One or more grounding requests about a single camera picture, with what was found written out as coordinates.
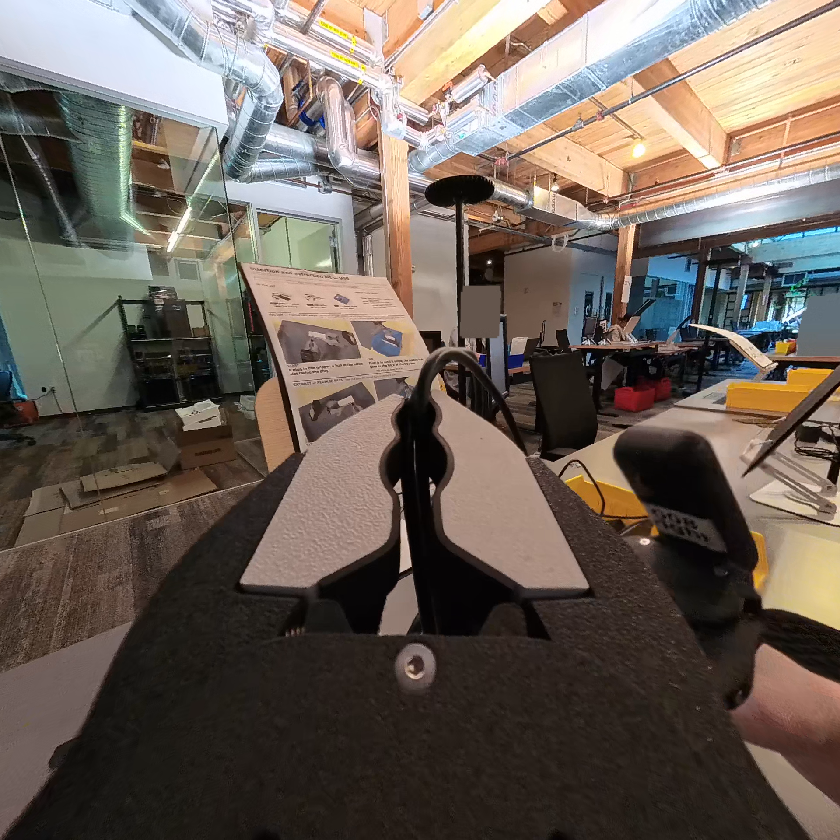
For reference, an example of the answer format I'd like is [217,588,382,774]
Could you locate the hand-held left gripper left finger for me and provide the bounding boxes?
[239,394,404,599]

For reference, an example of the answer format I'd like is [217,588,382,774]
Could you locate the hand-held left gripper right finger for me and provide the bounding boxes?
[430,394,592,601]

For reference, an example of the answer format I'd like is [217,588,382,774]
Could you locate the yellow plastic bin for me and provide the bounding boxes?
[563,474,770,592]

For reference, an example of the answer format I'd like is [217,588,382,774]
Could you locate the gold plug usb cable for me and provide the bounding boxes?
[397,346,529,636]

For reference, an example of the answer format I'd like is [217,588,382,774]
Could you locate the person's right forearm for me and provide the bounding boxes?
[728,646,840,808]

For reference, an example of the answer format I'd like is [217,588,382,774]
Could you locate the white tilted board stand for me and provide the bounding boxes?
[742,440,840,526]

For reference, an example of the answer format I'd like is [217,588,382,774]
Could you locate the wooden sheet board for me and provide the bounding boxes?
[255,377,303,476]

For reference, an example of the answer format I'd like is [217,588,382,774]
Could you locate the red storage bin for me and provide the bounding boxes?
[613,377,673,413]

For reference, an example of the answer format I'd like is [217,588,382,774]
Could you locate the black tilted board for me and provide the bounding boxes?
[742,367,840,476]

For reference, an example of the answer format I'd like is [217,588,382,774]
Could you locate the black office chair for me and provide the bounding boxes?
[528,351,599,460]

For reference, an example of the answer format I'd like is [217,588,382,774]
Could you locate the curved white sheet board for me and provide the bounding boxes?
[689,323,778,382]

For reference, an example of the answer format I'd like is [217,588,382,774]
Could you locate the printed instruction sheet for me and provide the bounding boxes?
[239,262,431,454]

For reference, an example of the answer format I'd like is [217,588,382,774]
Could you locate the flattened cardboard sheets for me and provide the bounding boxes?
[16,462,219,546]

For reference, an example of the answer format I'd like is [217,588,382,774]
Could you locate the black storage rack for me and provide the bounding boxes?
[118,295,217,411]

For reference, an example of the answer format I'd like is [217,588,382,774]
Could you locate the black floor lamp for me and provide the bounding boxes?
[424,176,496,408]

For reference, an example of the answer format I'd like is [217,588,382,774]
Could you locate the wooden post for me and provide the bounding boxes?
[610,223,641,326]
[377,128,414,316]

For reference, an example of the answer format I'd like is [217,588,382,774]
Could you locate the silver air duct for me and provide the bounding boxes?
[407,161,840,234]
[125,0,421,185]

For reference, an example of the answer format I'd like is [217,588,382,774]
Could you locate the rectangular silver duct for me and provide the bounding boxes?
[453,0,756,142]

